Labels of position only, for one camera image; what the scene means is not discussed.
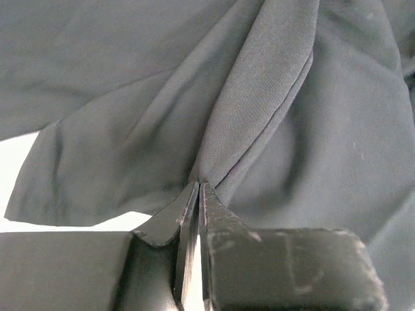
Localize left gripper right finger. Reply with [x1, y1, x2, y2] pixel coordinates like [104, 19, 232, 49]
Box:
[199, 183, 388, 310]

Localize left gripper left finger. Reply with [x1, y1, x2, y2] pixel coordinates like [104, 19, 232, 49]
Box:
[1, 183, 198, 310]

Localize black trousers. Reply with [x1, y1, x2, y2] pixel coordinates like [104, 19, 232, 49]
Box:
[1, 1, 414, 310]

